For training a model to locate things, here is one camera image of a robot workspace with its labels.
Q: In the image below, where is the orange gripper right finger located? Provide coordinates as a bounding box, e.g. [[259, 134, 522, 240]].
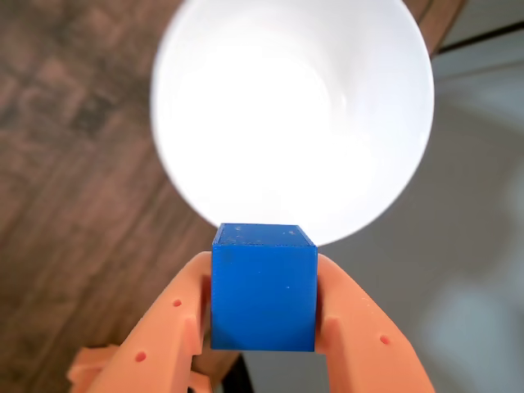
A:
[[314, 253, 435, 393]]

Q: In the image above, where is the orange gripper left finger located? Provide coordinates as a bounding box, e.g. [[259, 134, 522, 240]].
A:
[[88, 250, 214, 393]]

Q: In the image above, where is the blue cube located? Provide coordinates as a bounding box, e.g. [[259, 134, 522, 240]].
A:
[[210, 223, 319, 353]]

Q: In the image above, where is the white bowl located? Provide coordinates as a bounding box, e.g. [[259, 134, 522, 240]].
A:
[[150, 0, 436, 249]]

